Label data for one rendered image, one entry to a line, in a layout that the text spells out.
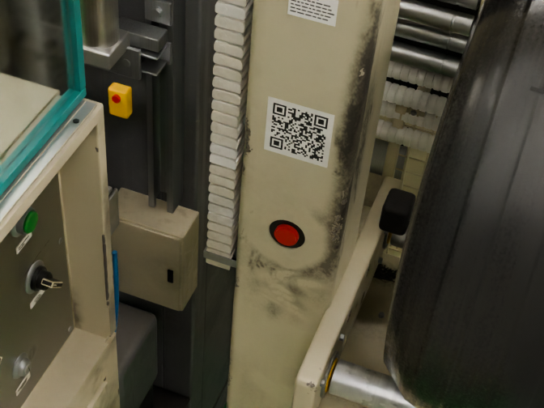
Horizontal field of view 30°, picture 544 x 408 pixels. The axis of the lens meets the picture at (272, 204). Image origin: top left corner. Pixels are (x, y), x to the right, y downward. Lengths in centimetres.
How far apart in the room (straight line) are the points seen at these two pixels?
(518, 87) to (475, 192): 10
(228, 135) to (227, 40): 13
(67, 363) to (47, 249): 19
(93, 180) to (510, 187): 46
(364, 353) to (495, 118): 60
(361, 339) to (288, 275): 23
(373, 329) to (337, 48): 55
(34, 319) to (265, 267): 29
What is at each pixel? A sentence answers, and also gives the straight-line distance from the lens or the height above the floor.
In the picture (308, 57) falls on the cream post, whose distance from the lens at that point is 104.
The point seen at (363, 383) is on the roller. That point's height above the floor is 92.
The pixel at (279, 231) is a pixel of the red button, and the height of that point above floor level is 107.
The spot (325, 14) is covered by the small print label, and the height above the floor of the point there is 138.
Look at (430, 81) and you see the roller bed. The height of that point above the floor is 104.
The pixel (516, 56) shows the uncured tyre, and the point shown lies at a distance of 93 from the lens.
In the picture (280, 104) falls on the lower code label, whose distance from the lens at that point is 109.
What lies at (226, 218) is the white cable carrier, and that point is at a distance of 125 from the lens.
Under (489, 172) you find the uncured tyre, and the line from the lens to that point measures 90.
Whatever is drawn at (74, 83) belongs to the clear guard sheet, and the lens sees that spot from 105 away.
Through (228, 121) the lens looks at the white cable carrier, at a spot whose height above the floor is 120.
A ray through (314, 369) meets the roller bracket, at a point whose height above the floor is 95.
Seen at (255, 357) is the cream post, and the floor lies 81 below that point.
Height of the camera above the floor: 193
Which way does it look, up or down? 44 degrees down
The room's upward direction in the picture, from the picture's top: 6 degrees clockwise
